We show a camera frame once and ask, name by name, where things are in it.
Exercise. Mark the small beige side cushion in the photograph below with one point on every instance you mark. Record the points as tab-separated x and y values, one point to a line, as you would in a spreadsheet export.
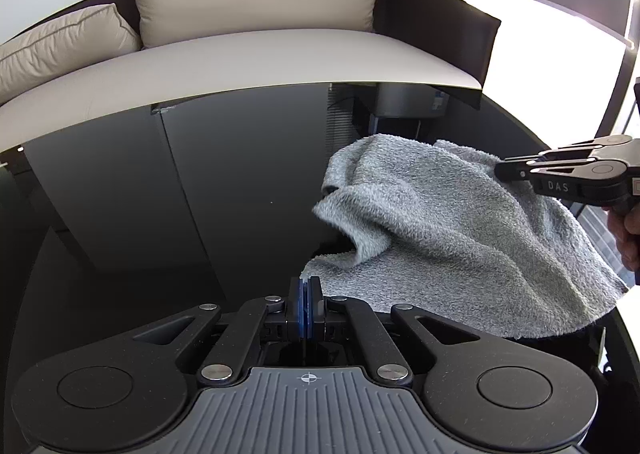
65	44

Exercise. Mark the person's right hand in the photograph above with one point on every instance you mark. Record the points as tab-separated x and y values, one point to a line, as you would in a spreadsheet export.
627	239

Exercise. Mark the dark sofa with beige seat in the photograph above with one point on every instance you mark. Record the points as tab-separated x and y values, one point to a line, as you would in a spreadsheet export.
250	59

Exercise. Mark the grey terry towel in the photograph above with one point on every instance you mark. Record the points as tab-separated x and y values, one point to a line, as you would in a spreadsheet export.
450	234

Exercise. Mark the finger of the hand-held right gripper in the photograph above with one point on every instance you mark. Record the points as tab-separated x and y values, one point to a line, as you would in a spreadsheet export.
590	146
550	170

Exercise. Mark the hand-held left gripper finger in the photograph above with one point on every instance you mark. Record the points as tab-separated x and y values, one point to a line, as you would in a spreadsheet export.
299	306
309	306

